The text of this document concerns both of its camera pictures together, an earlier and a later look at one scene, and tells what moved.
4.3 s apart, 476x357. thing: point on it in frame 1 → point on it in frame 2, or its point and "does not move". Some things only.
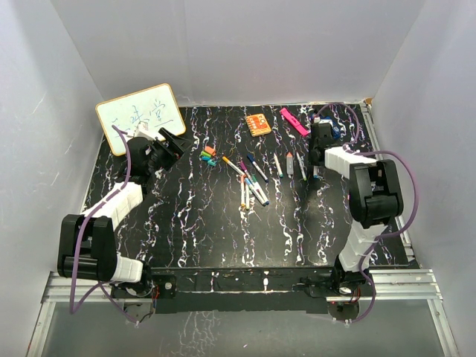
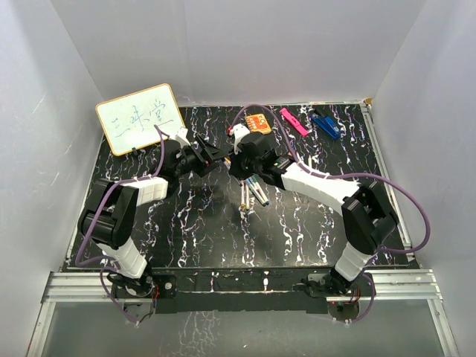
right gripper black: x=309 y=155 → x=236 y=168
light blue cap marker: x=254 y=190 does not move
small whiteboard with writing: x=155 y=108 does not move
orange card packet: x=258 y=124 does not move
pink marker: x=294 y=120 does not move
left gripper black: x=173 y=152 → x=208 y=155
